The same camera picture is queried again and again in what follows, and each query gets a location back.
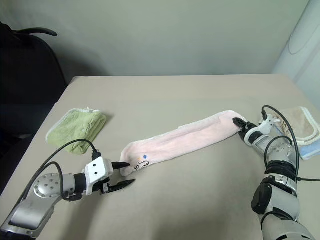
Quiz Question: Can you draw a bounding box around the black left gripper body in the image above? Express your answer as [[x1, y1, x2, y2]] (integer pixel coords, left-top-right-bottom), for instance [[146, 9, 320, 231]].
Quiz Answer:
[[98, 161, 115, 196]]

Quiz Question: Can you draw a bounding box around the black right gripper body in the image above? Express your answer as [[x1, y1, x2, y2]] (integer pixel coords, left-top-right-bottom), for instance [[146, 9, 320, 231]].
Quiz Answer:
[[240, 121, 260, 138]]

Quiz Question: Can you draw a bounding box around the long pink towel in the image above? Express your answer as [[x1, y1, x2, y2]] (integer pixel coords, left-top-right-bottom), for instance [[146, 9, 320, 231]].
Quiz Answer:
[[119, 109, 251, 178]]

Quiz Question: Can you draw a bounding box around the folded beige towel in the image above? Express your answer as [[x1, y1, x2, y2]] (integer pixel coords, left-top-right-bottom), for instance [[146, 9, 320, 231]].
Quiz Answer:
[[273, 106, 320, 147]]

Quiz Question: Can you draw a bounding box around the folded green towel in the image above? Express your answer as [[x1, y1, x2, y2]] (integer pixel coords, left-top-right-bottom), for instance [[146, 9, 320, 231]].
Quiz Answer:
[[45, 106, 109, 155]]

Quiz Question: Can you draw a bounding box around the folded light blue towel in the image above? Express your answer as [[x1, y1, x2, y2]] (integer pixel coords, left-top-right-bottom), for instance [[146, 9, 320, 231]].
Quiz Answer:
[[274, 125, 320, 161]]

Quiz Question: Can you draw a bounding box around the white cylindrical column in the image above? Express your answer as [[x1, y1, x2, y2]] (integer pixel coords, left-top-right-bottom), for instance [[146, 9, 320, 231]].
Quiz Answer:
[[271, 0, 320, 111]]

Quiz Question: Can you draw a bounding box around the black office chair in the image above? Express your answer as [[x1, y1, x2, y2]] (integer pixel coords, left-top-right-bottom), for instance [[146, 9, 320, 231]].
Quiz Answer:
[[0, 20, 69, 141]]

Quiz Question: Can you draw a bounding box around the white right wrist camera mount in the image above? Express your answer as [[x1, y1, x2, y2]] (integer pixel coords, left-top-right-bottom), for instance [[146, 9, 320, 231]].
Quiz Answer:
[[258, 114, 282, 135]]

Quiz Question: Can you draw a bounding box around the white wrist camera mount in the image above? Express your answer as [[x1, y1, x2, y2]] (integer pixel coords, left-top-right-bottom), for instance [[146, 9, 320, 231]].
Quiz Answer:
[[81, 156, 114, 196], [258, 114, 282, 135]]

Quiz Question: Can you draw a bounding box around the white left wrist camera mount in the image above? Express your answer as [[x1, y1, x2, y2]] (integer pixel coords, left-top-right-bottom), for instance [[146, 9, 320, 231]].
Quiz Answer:
[[81, 156, 114, 196]]

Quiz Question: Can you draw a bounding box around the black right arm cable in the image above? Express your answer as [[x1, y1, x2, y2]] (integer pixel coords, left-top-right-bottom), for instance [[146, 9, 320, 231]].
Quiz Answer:
[[260, 104, 320, 182]]

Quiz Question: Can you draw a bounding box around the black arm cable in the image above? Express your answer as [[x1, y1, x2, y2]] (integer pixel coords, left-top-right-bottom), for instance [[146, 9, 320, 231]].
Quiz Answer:
[[14, 139, 102, 201], [260, 104, 320, 182]]

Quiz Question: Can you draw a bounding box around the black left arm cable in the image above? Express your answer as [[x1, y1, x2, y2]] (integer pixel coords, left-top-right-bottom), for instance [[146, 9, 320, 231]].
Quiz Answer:
[[14, 139, 102, 201]]

